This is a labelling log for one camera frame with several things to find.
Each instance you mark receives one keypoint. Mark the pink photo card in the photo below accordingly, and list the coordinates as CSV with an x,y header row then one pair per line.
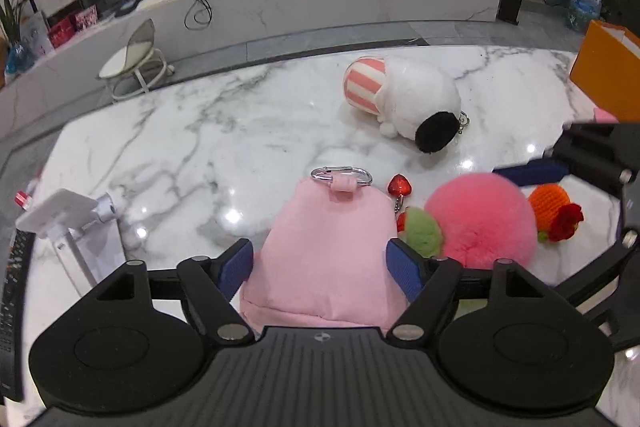
x,y
86,18

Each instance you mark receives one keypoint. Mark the white phone stand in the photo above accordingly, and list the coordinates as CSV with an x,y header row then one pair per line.
x,y
55,209

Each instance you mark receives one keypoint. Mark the small red white object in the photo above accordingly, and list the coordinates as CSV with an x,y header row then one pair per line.
x,y
22,199

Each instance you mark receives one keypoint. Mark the blue glass figurine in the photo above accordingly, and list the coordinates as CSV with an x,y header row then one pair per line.
x,y
20,57

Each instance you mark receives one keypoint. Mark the white round chair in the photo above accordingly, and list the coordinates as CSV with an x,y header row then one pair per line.
x,y
127,57

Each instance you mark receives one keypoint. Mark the white black plush toy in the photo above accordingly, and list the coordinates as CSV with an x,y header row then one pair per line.
x,y
415,92

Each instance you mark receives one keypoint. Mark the metal keyring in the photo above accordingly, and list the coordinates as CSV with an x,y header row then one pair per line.
x,y
464,122

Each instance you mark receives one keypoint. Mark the pink backpack pouch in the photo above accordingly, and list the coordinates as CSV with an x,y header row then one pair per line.
x,y
320,257

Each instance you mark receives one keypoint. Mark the red heart charm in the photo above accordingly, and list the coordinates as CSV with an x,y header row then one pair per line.
x,y
399,184

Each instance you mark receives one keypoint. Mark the green leafy plant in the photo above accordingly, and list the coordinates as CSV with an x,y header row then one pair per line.
x,y
12,17

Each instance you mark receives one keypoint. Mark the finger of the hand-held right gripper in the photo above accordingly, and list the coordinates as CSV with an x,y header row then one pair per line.
x,y
530,171
605,264

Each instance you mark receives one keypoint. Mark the orange storage box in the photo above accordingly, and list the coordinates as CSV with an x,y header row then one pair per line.
x,y
610,67

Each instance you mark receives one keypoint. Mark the pink card wallet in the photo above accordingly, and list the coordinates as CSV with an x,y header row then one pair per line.
x,y
606,115

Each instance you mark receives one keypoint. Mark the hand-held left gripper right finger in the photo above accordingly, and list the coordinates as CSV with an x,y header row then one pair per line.
x,y
405,269

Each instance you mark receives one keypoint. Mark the orange crochet toy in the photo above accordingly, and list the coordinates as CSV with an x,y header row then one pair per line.
x,y
547,202

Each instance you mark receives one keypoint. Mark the large water bottle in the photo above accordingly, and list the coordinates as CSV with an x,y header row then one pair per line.
x,y
582,9

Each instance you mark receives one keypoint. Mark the black remote control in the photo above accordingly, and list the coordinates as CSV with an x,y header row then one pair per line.
x,y
12,307

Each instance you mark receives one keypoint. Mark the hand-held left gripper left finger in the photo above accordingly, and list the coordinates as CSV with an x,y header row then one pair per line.
x,y
235,267

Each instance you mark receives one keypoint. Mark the red gift box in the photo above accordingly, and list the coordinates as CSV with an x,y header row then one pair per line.
x,y
61,33

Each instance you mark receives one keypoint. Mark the picture frame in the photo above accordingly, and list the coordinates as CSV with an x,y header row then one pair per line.
x,y
39,34

